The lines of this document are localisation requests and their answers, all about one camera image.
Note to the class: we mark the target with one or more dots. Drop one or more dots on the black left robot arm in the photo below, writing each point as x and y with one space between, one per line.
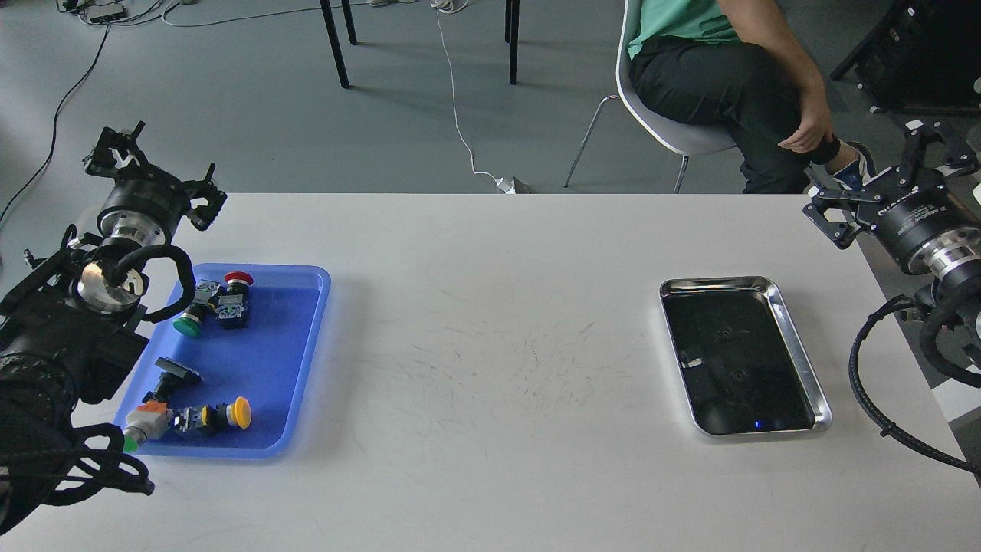
69 330

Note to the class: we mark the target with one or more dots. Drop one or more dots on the white plastic chair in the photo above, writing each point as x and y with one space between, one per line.
684 140

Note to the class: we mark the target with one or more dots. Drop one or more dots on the blue plastic tray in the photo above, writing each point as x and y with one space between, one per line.
267 362

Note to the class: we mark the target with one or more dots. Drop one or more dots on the black table leg right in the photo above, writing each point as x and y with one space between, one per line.
511 37

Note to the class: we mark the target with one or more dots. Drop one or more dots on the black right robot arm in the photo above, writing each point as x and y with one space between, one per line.
950 301

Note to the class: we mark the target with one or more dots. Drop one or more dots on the seated person green shirt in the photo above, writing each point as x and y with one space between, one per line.
738 65

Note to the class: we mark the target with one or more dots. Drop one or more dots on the yellow push button switch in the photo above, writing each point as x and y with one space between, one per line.
206 421

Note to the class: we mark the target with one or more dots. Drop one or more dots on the green button white orange switch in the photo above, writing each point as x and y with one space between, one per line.
149 421

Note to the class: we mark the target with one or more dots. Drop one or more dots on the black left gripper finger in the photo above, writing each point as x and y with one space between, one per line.
204 199
116 155

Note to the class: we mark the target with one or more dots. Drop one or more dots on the black selector switch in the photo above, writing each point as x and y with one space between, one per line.
173 377

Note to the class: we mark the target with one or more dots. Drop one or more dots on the green push button switch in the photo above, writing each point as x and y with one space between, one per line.
191 321

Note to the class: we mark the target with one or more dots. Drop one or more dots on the black equipment case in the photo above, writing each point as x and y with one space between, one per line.
922 57

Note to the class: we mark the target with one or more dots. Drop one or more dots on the power strip on floor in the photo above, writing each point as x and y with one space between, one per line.
93 12

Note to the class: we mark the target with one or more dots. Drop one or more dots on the red push button switch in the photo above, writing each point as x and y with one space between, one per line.
232 305

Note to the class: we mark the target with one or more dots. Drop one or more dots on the person's hand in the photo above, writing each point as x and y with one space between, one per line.
815 125

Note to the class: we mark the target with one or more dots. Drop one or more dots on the black table leg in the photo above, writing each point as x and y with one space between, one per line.
511 37
346 8

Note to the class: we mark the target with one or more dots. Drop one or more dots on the black table leg left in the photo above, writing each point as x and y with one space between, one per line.
346 8

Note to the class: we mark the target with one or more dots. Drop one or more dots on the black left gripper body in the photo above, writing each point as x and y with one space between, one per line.
142 209

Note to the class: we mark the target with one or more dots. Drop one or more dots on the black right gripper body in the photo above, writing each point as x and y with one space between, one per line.
923 226

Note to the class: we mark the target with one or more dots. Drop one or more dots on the white power adapter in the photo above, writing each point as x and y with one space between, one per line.
511 185

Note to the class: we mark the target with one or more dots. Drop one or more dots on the silver metal tray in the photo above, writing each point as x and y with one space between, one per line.
744 371

